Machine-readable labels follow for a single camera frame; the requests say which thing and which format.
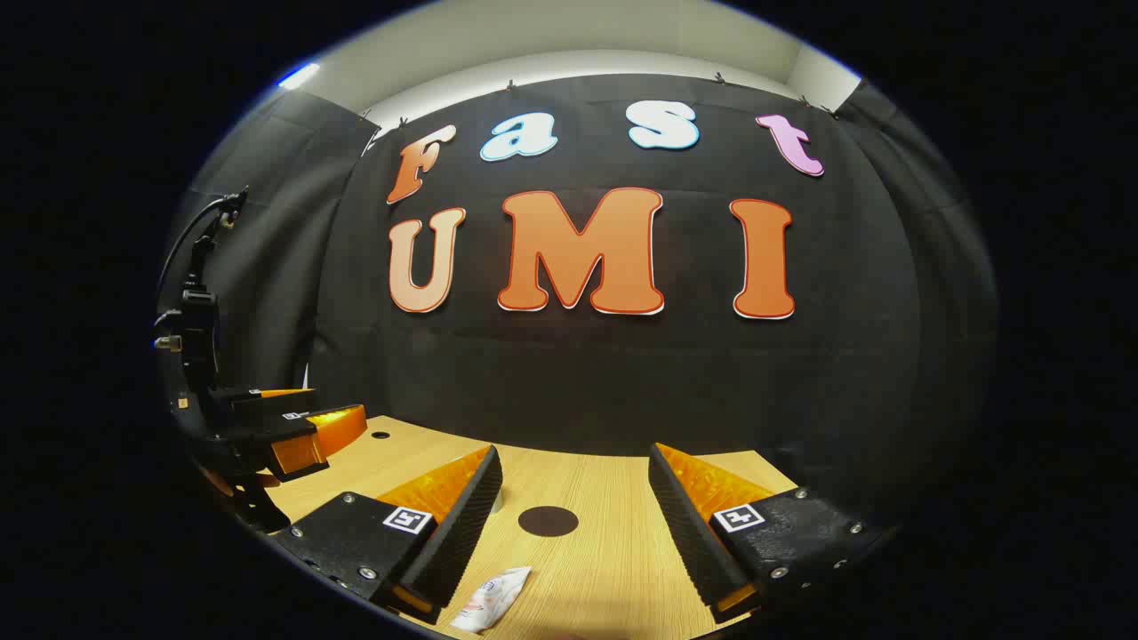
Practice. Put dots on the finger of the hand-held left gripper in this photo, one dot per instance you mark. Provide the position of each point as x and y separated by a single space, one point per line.
258 404
284 431

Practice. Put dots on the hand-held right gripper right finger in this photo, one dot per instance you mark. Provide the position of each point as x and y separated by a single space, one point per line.
685 524

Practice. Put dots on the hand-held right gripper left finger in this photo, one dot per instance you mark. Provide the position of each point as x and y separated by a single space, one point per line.
462 533

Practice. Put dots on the white toothpaste tube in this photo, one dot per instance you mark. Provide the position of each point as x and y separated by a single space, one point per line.
489 600

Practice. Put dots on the dark round coaster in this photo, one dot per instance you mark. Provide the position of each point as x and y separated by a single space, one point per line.
548 521

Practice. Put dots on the wooden desktop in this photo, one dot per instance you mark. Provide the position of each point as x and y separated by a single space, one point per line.
605 569

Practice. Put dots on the ceiling light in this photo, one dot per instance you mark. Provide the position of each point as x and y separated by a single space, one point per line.
298 76

